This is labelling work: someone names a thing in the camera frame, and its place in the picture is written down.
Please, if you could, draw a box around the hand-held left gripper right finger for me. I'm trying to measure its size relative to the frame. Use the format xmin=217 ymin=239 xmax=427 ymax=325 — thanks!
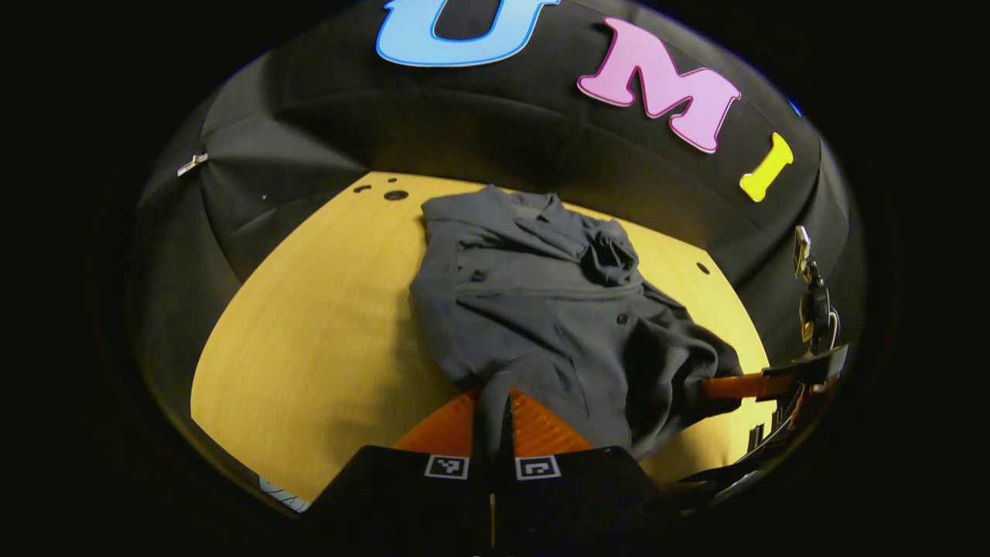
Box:
xmin=495 ymin=389 xmax=675 ymax=552

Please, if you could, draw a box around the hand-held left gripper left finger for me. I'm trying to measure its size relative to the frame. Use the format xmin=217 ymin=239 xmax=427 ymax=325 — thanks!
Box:
xmin=306 ymin=389 xmax=496 ymax=552

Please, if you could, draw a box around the grey polo shirt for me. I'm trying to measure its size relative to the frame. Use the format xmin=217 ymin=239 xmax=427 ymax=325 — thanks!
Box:
xmin=408 ymin=184 xmax=745 ymax=465

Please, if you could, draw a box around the white patterned item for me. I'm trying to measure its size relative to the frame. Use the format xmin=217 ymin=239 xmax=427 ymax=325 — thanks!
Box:
xmin=259 ymin=474 xmax=312 ymax=513

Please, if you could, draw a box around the black backdrop cloth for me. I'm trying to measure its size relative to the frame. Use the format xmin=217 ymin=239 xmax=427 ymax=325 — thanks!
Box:
xmin=135 ymin=0 xmax=867 ymax=434

